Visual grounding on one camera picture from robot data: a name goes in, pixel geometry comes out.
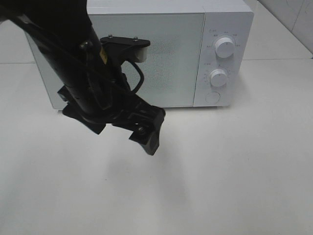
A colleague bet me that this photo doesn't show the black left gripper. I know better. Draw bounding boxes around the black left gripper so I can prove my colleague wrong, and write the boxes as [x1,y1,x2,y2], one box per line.
[58,73,165,156]

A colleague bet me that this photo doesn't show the white microwave oven body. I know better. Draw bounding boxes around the white microwave oven body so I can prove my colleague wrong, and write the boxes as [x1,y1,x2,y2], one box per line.
[24,0,255,114]

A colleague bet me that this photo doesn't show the upper white microwave knob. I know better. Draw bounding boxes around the upper white microwave knob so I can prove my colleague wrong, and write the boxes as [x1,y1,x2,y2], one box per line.
[214,36,235,58]

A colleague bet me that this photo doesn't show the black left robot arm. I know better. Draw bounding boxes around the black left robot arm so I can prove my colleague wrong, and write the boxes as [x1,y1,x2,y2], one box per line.
[0,0,165,155]

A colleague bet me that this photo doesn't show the round white door button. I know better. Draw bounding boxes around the round white door button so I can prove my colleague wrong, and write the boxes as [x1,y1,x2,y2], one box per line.
[205,92,221,105]

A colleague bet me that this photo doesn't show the white microwave door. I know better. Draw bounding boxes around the white microwave door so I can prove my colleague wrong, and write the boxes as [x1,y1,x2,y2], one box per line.
[90,13,204,107]

